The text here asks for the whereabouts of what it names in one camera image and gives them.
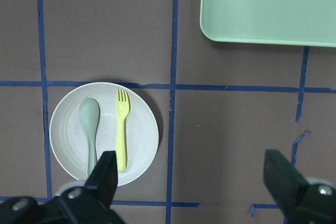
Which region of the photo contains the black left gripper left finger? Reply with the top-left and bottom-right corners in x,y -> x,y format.
84,151 -> 118,208

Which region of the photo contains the yellow plastic fork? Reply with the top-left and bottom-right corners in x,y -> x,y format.
115,89 -> 130,172

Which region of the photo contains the pale green spoon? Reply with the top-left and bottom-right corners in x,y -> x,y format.
79,98 -> 100,177

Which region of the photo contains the mint green tray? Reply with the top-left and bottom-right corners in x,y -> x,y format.
199,0 -> 335,47

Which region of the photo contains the white round plate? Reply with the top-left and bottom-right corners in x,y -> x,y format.
49,82 -> 159,186

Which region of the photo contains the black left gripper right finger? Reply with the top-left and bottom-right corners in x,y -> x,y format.
263,150 -> 309,214

